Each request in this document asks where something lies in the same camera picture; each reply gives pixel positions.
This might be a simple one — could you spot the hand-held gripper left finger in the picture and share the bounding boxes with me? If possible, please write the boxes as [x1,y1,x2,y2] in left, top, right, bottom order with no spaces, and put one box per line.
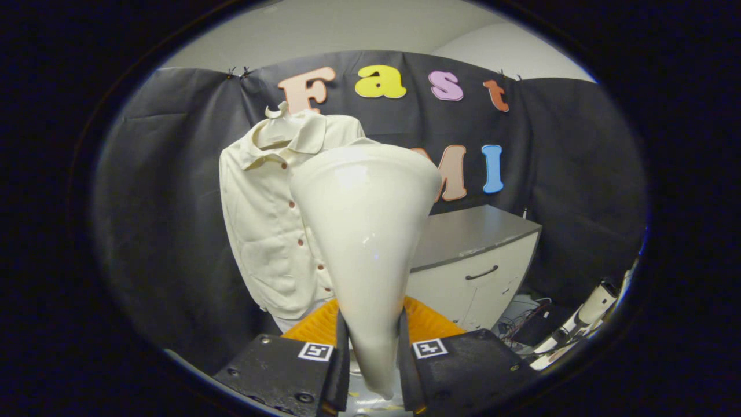
[213,297,351,417]

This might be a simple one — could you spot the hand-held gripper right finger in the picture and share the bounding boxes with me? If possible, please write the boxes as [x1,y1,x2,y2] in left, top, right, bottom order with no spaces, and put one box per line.
[398,295,539,413]

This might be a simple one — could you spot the white garment steamer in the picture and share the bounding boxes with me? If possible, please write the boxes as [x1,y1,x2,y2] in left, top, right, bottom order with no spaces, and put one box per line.
[288,142,443,400]

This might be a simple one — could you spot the cream button-up shirt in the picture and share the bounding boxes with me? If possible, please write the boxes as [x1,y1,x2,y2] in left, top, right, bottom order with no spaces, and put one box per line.
[219,110,380,320]

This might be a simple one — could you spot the white cabinet with grey top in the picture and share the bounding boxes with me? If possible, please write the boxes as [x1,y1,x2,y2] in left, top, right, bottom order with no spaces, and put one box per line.
[405,204,543,332]

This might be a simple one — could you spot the white cylindrical device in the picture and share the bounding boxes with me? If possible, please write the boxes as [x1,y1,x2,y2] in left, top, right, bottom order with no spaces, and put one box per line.
[530,278,620,371]

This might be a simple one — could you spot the black backdrop cloth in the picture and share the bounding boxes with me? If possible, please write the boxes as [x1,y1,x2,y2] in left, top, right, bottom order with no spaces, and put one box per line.
[93,49,648,371]

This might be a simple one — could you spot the tangle of floor cables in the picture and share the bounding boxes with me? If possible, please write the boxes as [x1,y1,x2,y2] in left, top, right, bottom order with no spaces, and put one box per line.
[498,295,556,348]

